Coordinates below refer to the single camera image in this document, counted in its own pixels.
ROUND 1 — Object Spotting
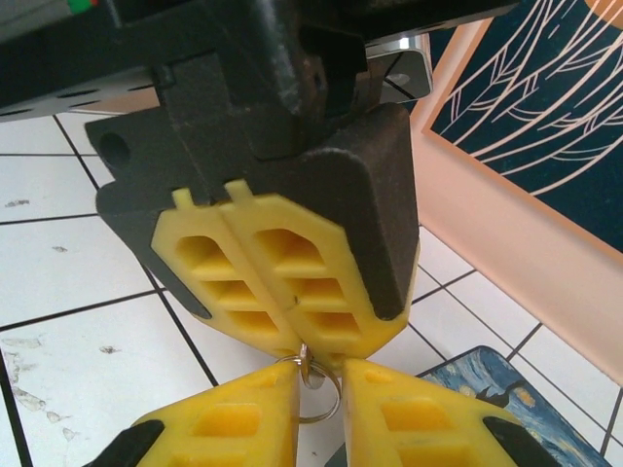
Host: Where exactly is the grey slotted side strip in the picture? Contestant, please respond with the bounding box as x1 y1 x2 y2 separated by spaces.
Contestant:
0 72 165 124

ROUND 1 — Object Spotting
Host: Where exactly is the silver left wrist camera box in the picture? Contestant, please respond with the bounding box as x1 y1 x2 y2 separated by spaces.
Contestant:
362 32 435 105

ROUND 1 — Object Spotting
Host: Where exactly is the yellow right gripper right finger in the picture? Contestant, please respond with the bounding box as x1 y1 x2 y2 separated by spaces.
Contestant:
340 356 605 467

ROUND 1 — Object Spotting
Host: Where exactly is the silver key ring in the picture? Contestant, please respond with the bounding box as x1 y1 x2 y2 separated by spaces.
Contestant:
274 353 343 425

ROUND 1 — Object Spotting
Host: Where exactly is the blue box with painting print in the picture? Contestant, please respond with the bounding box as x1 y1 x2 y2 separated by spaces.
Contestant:
417 343 623 467

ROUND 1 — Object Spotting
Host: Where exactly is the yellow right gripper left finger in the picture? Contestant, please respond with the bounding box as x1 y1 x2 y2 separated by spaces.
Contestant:
96 362 300 467

